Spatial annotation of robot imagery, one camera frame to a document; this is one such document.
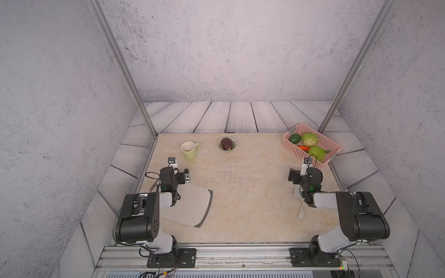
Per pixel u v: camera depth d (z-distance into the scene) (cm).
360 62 86
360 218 46
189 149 102
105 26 75
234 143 111
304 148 107
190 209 141
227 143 110
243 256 74
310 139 108
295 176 87
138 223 45
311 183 73
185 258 73
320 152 101
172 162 82
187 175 88
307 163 81
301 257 72
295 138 113
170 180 74
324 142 110
